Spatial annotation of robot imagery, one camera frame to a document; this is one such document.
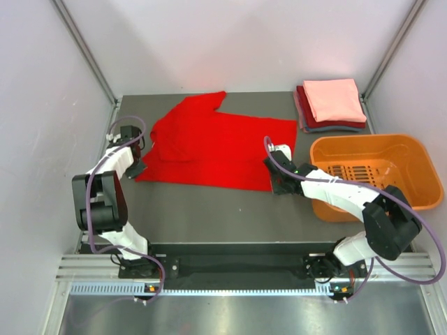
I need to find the aluminium frame post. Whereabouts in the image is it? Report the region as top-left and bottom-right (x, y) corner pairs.
(361, 0), (428, 102)
(50, 0), (118, 106)

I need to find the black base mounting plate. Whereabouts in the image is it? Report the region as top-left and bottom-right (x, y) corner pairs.
(106, 242), (367, 293)

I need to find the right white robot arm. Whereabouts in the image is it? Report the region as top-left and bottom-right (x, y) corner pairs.
(264, 150), (422, 276)

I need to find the left aluminium frame post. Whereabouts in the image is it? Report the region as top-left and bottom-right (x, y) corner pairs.
(50, 0), (118, 106)

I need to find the right aluminium frame post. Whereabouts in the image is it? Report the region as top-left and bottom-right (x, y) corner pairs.
(361, 0), (428, 102)

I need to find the folded pink t shirt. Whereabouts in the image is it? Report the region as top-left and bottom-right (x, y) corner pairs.
(303, 78), (367, 123)

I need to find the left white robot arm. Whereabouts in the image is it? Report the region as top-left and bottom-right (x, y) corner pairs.
(72, 125), (159, 278)

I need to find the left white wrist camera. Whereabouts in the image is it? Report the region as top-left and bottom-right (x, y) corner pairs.
(105, 133), (121, 146)

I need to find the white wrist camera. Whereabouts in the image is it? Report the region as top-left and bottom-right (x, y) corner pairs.
(268, 144), (292, 161)
(105, 133), (121, 146)

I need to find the folded dark red t shirt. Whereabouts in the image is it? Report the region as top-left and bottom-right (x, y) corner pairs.
(295, 84), (367, 129)

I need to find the aluminium rail profile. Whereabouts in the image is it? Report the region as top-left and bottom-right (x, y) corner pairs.
(56, 253), (434, 281)

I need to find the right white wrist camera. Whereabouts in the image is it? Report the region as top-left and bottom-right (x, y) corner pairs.
(268, 144), (292, 161)

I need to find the grey slotted cable duct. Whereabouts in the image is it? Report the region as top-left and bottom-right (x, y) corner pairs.
(69, 281), (350, 297)

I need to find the orange plastic basket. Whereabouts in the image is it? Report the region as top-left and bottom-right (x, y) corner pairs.
(309, 134), (444, 211)

